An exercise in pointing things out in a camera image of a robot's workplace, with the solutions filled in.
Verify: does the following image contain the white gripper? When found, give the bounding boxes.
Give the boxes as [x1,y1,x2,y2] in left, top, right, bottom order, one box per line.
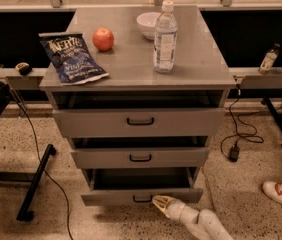
[152,195,200,239]

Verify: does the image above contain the grey bottom drawer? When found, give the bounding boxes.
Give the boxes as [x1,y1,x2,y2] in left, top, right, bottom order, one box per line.
[82,167,203,206]

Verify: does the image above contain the grey drawer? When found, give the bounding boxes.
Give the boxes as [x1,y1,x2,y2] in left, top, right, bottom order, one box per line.
[82,167,203,206]
[53,108,224,138]
[71,147,209,169]

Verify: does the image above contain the grey middle drawer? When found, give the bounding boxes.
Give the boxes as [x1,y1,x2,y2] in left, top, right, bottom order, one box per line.
[71,147,209,169]

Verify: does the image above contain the grey drawer cabinet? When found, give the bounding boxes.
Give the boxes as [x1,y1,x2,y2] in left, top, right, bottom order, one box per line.
[39,5,237,185]

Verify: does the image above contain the grey top drawer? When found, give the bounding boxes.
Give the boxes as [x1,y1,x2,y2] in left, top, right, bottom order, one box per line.
[53,108,224,138]

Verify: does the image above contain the white red sneaker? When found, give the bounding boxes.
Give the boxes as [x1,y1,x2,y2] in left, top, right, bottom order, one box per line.
[262,181,282,204]

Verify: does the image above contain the black table leg left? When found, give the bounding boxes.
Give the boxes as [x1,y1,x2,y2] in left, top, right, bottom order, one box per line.
[0,144,56,222]

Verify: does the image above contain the red apple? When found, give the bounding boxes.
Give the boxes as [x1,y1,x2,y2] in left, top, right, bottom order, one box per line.
[92,27,114,51]

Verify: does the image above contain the clear plastic water bottle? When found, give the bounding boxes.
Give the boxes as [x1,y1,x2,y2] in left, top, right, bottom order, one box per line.
[153,1,178,73]

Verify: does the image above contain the blue kettle chips bag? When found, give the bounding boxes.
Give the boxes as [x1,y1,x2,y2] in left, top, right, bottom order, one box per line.
[39,32,109,85]

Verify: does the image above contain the small glass bottle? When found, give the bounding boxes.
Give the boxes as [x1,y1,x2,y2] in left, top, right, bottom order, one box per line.
[259,43,280,74]

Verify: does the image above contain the white bowl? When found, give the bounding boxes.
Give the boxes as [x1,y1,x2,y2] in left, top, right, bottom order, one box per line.
[137,12,160,40]

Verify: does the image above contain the yellow black tape measure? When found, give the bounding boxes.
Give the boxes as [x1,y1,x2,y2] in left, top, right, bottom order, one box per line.
[15,62,32,76]

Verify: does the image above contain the black power adapter cable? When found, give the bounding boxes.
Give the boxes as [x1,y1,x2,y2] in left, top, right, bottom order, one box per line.
[219,83,265,163]

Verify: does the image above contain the black cable on floor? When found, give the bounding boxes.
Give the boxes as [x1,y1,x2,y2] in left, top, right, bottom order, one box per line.
[8,83,75,240]

